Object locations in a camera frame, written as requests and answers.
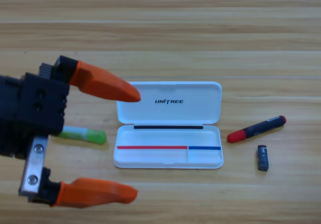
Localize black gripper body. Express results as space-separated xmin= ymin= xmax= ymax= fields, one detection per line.
xmin=0 ymin=62 xmax=70 ymax=204

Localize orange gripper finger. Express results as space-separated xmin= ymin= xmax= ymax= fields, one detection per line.
xmin=52 ymin=55 xmax=141 ymax=103
xmin=28 ymin=167 xmax=139 ymax=208

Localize green highlighter pen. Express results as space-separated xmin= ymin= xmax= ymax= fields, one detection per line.
xmin=51 ymin=125 xmax=107 ymax=145

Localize red and black marker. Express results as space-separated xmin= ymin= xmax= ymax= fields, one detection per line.
xmin=227 ymin=115 xmax=287 ymax=144

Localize small black sharpener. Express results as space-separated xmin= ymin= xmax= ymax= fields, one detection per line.
xmin=257 ymin=145 xmax=270 ymax=172

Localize white Unitree pencil case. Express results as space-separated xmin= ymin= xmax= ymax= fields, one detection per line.
xmin=113 ymin=81 xmax=224 ymax=170

